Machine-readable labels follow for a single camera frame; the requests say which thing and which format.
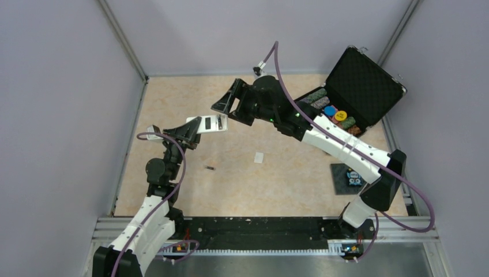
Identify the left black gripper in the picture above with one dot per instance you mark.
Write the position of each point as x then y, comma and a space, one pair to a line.
185, 133

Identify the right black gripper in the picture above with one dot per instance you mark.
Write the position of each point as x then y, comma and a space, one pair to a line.
225, 104

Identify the white remote control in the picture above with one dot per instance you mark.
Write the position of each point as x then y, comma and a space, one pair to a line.
209, 124

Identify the white battery cover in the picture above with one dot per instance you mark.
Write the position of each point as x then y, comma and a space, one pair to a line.
259, 157

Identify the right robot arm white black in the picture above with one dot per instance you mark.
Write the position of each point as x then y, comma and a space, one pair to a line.
304, 123

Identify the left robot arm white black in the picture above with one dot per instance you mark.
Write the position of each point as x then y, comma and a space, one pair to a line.
131, 253

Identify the blue round chip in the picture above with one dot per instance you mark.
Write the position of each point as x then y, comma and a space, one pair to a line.
330, 111

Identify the yellow round chip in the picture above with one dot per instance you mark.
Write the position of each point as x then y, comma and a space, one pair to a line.
341, 116

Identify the black poker chip case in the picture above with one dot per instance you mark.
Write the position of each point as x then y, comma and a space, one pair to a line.
361, 88

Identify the blue owl toy figure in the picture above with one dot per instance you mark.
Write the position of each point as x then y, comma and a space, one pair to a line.
354, 178

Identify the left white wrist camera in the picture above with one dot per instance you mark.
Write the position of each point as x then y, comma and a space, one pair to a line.
154, 134

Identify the black mounting rail base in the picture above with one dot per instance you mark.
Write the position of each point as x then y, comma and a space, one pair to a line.
269, 234

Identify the black studded base plate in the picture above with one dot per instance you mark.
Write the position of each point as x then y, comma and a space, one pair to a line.
340, 181

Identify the aluminium frame rail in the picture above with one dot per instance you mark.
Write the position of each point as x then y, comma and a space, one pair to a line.
385, 231

